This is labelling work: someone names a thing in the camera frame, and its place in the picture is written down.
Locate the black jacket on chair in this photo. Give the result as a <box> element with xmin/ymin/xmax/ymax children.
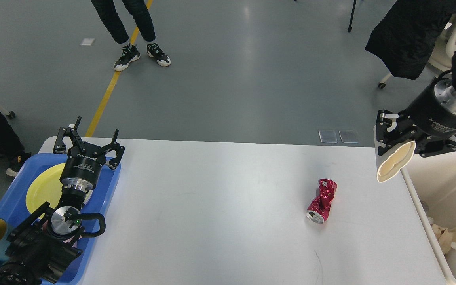
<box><xmin>365</xmin><ymin>0</ymin><xmax>456</xmax><ymax>80</ymax></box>

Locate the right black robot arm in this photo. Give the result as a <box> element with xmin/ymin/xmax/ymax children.
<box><xmin>375</xmin><ymin>52</ymin><xmax>456</xmax><ymax>157</ymax></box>

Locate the yellow plastic plate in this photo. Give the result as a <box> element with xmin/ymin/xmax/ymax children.
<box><xmin>25</xmin><ymin>163</ymin><xmax>65</xmax><ymax>213</ymax></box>

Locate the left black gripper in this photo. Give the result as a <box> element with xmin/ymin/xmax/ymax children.
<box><xmin>53</xmin><ymin>117</ymin><xmax>125</xmax><ymax>194</ymax></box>

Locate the right floor plate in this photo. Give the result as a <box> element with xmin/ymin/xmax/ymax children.
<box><xmin>339</xmin><ymin>130</ymin><xmax>359</xmax><ymax>144</ymax></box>

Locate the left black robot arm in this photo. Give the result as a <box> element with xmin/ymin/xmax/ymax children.
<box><xmin>0</xmin><ymin>117</ymin><xmax>125</xmax><ymax>285</ymax></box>

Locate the red snack wrapper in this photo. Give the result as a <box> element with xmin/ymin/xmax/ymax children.
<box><xmin>306</xmin><ymin>179</ymin><xmax>337</xmax><ymax>224</ymax></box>

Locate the black stand leg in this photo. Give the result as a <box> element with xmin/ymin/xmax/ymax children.
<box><xmin>347</xmin><ymin>0</ymin><xmax>358</xmax><ymax>33</ymax></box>

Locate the left floor plate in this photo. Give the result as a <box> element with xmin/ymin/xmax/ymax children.
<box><xmin>318</xmin><ymin>129</ymin><xmax>338</xmax><ymax>144</ymax></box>

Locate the white office chair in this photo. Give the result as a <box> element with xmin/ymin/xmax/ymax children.
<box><xmin>378</xmin><ymin>10</ymin><xmax>456</xmax><ymax>89</ymax></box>

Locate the blue plastic tray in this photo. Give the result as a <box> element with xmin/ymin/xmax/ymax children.
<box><xmin>0</xmin><ymin>153</ymin><xmax>120</xmax><ymax>285</ymax></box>

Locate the white plastic bin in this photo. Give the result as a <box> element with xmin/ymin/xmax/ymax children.
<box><xmin>401</xmin><ymin>152</ymin><xmax>456</xmax><ymax>285</ymax></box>

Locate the pale green plate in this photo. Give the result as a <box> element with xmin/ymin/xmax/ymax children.
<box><xmin>83</xmin><ymin>189</ymin><xmax>94</xmax><ymax>205</ymax></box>

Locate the floor plate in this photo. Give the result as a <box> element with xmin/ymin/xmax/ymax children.
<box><xmin>318</xmin><ymin>129</ymin><xmax>338</xmax><ymax>144</ymax></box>
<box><xmin>339</xmin><ymin>130</ymin><xmax>359</xmax><ymax>144</ymax></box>

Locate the brown paper ball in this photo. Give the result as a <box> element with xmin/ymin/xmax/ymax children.
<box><xmin>431</xmin><ymin>224</ymin><xmax>455</xmax><ymax>255</ymax></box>

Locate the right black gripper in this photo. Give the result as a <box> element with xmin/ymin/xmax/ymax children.
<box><xmin>376</xmin><ymin>77</ymin><xmax>456</xmax><ymax>158</ymax></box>

